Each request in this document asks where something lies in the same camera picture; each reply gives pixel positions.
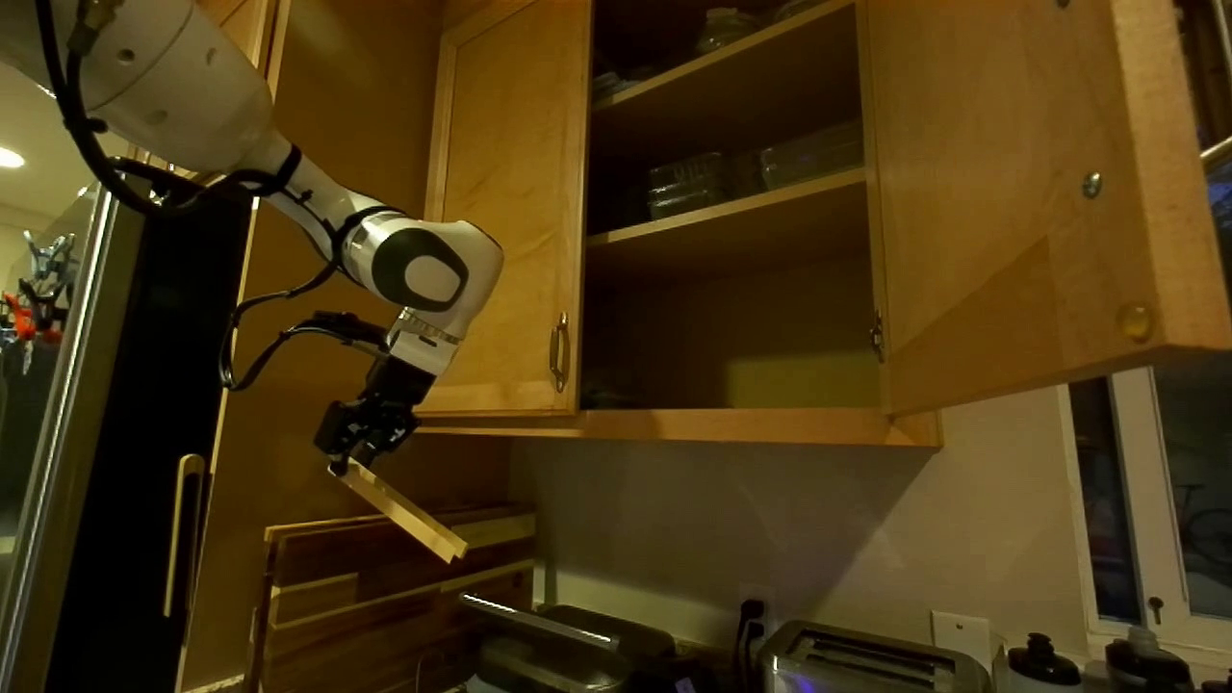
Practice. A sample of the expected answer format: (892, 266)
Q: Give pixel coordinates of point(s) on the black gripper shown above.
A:
(391, 402)

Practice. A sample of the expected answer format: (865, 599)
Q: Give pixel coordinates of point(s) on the white wall outlet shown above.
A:
(756, 601)

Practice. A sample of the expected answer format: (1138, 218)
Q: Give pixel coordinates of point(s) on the silver toaster oven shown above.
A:
(564, 648)

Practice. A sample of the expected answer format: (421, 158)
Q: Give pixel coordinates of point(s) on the wooden cabinet door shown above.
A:
(507, 254)
(1016, 195)

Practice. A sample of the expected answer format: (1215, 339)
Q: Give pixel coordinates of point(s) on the wooden wall cabinet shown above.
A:
(773, 426)

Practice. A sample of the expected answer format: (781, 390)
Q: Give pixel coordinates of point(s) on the black power plug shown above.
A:
(750, 639)

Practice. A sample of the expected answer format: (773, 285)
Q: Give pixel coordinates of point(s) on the kitchen window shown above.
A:
(1158, 502)

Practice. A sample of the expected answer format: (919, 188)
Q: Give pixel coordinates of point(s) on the dark wooden cutting board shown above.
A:
(347, 619)

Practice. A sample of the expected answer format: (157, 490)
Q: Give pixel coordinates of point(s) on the light wooden cutting board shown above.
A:
(501, 530)

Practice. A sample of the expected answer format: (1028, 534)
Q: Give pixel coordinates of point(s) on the stainless steel refrigerator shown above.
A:
(142, 513)

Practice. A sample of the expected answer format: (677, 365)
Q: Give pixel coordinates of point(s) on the white wall switch plate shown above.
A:
(966, 634)

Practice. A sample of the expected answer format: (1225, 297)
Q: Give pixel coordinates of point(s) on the clear glassware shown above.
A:
(756, 26)

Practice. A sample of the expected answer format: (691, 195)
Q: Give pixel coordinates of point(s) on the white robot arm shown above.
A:
(409, 263)

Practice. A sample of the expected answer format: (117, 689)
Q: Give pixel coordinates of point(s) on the silver toaster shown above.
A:
(868, 658)

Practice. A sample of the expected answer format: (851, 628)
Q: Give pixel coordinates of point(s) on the wooden side panel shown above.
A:
(296, 487)

